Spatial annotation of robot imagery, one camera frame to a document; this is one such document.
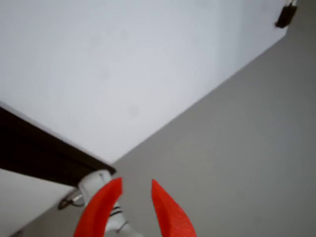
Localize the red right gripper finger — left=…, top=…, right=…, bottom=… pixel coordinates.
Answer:
left=151, top=179, right=198, bottom=237

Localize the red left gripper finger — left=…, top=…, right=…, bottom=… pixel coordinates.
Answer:
left=74, top=177, right=123, bottom=237

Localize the black power adapter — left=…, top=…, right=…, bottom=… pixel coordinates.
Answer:
left=275, top=0, right=298, bottom=28

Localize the thin metal wire hook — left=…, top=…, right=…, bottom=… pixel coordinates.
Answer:
left=57, top=189, right=85, bottom=210

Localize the black aluminium table rail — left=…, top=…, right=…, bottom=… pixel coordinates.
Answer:
left=0, top=101, right=117, bottom=191

